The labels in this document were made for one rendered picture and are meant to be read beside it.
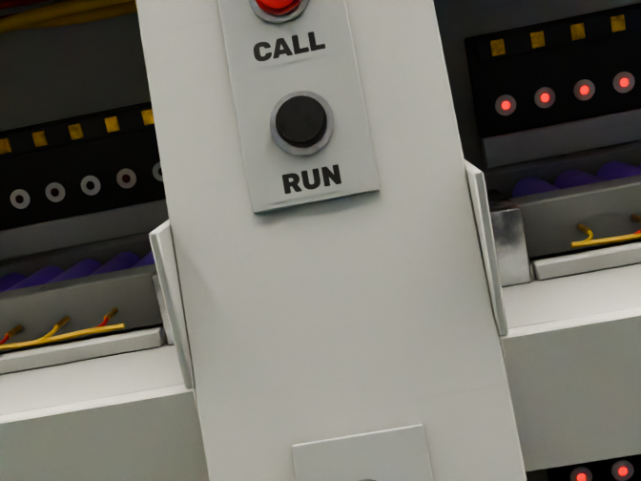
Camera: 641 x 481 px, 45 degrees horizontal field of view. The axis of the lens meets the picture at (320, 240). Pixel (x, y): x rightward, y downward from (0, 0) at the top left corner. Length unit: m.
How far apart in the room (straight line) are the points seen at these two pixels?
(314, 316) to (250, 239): 0.03
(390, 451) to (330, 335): 0.04
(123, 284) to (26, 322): 0.04
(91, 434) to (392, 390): 0.10
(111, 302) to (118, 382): 0.06
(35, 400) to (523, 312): 0.16
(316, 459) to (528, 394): 0.07
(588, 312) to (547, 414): 0.03
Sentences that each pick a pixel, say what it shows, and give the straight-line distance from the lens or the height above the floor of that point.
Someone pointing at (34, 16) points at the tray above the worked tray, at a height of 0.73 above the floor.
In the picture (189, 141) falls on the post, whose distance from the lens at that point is 0.25.
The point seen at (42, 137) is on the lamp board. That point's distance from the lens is 0.45.
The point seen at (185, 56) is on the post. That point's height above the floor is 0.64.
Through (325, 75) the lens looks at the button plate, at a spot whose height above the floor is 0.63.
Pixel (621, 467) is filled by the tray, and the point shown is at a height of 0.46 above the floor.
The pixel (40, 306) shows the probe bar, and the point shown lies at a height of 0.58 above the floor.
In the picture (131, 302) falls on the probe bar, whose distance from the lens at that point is 0.33.
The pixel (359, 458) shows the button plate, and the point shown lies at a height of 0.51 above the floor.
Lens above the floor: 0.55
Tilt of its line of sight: 6 degrees up
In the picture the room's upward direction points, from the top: 10 degrees counter-clockwise
